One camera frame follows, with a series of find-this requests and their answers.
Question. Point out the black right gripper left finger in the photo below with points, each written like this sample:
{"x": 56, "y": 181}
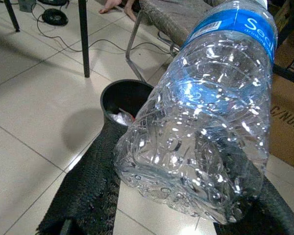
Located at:
{"x": 88, "y": 186}

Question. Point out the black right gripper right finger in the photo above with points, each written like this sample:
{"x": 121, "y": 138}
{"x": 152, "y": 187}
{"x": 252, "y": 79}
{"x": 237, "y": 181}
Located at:
{"x": 272, "y": 215}

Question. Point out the clear plastic bottle blue label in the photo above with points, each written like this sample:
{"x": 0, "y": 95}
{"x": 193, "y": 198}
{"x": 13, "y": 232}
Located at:
{"x": 205, "y": 110}

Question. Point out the white crumpled trash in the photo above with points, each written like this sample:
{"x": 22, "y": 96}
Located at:
{"x": 120, "y": 118}

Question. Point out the black round rubbish bin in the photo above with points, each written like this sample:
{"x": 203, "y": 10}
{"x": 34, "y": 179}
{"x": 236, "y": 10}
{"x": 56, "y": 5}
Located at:
{"x": 122, "y": 95}

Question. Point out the printed brown cardboard box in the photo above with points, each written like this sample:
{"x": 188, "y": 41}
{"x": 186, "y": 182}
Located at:
{"x": 287, "y": 117}

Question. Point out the black table leg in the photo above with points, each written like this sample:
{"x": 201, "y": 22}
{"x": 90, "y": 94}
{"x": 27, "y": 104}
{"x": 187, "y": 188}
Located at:
{"x": 11, "y": 14}
{"x": 83, "y": 36}

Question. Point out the metal chair with grey blanket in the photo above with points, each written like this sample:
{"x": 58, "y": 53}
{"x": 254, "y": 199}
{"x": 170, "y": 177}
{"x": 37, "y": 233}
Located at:
{"x": 166, "y": 22}

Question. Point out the seated person in dark clothes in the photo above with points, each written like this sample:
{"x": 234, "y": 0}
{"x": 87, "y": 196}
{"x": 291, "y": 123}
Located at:
{"x": 131, "y": 8}

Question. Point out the black metal frame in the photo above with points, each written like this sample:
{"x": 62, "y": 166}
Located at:
{"x": 290, "y": 71}

